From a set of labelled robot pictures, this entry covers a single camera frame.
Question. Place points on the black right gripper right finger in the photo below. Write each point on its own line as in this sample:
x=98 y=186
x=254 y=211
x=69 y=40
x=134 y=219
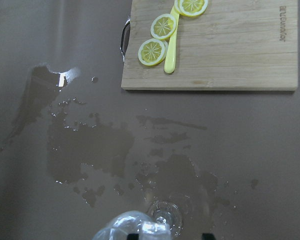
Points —
x=207 y=236

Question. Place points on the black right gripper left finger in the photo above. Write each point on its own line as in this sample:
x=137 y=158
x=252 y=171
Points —
x=133 y=236

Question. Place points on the clear wine glass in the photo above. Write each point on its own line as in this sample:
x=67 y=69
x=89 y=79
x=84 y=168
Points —
x=162 y=221

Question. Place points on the yellow plastic knife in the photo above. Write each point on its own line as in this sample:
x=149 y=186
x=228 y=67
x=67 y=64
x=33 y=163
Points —
x=170 y=59

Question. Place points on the lemon slice lower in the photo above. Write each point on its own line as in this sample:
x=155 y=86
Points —
x=152 y=52

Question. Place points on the lemon slice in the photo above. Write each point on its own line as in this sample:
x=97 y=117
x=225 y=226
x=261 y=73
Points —
x=191 y=8
x=152 y=52
x=163 y=26

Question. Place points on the wooden cutting board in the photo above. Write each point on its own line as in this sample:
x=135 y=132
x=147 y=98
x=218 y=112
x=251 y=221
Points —
x=235 y=45

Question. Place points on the lemon slice middle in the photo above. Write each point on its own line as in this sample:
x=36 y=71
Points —
x=163 y=26

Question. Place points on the lemon slice top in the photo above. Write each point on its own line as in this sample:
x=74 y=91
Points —
x=191 y=8

